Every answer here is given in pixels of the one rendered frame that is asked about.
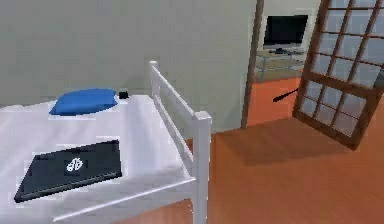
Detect white bed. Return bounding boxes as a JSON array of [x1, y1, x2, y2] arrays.
[[0, 60, 213, 224]]

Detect blue pillow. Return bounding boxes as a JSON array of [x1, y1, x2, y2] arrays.
[[48, 87, 119, 117]]

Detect black television set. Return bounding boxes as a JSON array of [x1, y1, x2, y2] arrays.
[[263, 14, 309, 51]]

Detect black closed laptop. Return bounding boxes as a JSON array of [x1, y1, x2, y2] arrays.
[[13, 139, 123, 204]]

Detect brown glass-paned room door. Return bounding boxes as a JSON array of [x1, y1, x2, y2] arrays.
[[292, 0, 384, 151]]

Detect black door handle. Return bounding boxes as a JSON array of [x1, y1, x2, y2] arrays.
[[272, 88, 300, 103]]

